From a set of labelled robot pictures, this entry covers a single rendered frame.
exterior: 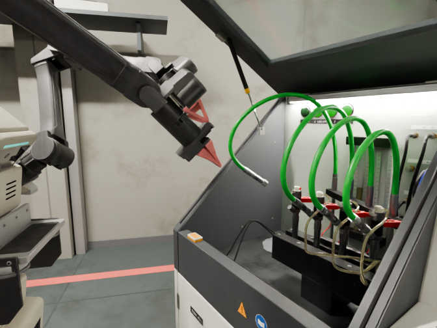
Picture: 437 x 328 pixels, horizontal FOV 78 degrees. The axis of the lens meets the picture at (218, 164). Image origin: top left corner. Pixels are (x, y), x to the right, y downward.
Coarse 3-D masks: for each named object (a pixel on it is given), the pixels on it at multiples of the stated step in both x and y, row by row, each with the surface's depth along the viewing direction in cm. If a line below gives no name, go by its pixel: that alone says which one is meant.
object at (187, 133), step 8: (184, 120) 59; (168, 128) 60; (176, 128) 59; (184, 128) 59; (192, 128) 60; (200, 128) 64; (208, 128) 61; (176, 136) 60; (184, 136) 60; (192, 136) 60; (200, 136) 60; (184, 144) 62; (192, 144) 60; (176, 152) 64; (184, 152) 60
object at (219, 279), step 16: (192, 256) 89; (208, 256) 81; (224, 256) 79; (192, 272) 90; (208, 272) 82; (224, 272) 74; (240, 272) 71; (208, 288) 83; (224, 288) 75; (240, 288) 69; (256, 288) 64; (272, 288) 64; (224, 304) 76; (256, 304) 64; (272, 304) 60; (288, 304) 59; (240, 320) 70; (272, 320) 60; (288, 320) 56; (304, 320) 54; (320, 320) 54
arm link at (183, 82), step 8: (184, 72) 57; (168, 80) 58; (176, 80) 57; (184, 80) 57; (192, 80) 57; (144, 88) 52; (152, 88) 52; (168, 88) 57; (176, 88) 57; (184, 88) 58; (192, 88) 58; (200, 88) 58; (144, 96) 52; (152, 96) 53; (160, 96) 54; (184, 96) 58; (192, 96) 58; (200, 96) 60; (152, 104) 54; (160, 104) 55; (192, 104) 60
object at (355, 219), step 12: (384, 132) 60; (396, 144) 64; (360, 156) 56; (396, 156) 66; (396, 168) 67; (348, 180) 55; (396, 180) 67; (348, 192) 55; (396, 192) 68; (348, 204) 55; (396, 204) 68; (348, 216) 57; (396, 216) 69; (360, 228) 60
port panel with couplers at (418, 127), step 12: (408, 120) 82; (420, 120) 79; (432, 120) 77; (408, 132) 82; (420, 132) 80; (432, 132) 77; (408, 144) 82; (420, 144) 80; (432, 144) 77; (408, 156) 82; (432, 156) 78; (408, 168) 80; (420, 168) 80; (408, 180) 83
